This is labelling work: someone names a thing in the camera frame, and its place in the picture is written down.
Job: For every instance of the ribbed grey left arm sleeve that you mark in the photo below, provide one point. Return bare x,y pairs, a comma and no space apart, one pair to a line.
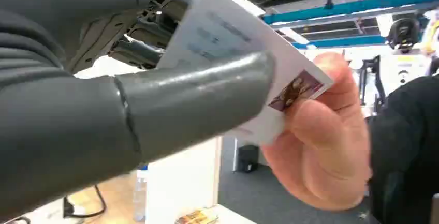
24,49

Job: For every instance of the clear plastic water bottle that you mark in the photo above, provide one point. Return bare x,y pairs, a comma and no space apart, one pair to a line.
140,195

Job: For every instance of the black box on floor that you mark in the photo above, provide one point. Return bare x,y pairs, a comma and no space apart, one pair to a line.
247,159

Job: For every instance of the black robot head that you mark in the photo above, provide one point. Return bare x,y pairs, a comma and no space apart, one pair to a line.
404,34

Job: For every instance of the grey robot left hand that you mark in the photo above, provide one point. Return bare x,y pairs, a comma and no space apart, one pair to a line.
144,106

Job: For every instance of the person's hand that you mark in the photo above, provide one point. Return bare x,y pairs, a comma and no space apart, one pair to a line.
322,140

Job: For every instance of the white printed card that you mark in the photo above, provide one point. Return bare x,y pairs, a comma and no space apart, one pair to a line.
219,27

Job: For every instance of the colourful printed cards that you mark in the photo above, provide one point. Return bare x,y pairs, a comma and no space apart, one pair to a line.
197,217

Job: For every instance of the white partition panel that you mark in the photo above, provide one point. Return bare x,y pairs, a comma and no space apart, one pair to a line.
181,181

